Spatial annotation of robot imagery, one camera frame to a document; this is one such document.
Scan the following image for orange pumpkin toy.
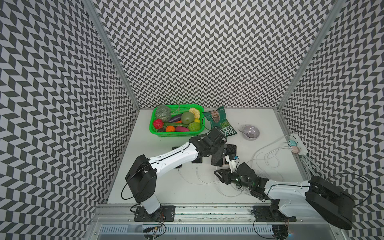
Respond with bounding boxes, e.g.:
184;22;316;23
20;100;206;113
166;125;176;133

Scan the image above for phone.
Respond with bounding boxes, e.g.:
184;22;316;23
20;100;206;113
192;157;203;164
211;153;224;167
223;144;237;165
171;146;183;169

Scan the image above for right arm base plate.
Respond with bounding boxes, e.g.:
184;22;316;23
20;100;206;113
252;206;297;223

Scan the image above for red fruit toy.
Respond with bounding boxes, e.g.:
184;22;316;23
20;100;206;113
153;119;164;130

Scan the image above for purple eggplant toy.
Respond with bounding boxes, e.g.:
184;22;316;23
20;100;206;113
168;114;183;123

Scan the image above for green chips bag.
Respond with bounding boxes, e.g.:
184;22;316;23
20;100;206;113
203;106;237;137

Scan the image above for green cabbage toy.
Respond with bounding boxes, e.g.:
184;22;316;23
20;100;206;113
155;105;172;122

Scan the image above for striped green melon toy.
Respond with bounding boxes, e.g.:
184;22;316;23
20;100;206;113
188;122;201;132

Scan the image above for purple bowl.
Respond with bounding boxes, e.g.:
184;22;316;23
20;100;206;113
241;125;261;141

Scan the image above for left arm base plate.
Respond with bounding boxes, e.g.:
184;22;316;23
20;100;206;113
134;206;176;223

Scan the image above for green apple toy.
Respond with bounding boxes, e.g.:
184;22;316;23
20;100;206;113
181;112;195;125

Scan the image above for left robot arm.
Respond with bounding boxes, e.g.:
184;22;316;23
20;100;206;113
125;127;227;215

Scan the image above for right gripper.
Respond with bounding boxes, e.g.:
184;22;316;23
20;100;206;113
213;167;252;190

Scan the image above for green cucumber toy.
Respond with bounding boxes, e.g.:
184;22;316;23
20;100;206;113
163;123;188;128

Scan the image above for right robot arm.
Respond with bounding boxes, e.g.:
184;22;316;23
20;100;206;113
214;163;355;230

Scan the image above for green plastic basket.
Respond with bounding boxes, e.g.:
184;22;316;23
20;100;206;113
149;104;205;138

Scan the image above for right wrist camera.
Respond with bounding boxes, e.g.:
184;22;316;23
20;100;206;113
225;154;240;173

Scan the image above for white power strip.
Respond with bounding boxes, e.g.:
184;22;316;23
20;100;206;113
288;134;309;156

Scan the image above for magenta vegetable toy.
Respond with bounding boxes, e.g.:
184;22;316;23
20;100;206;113
175;127;190;132

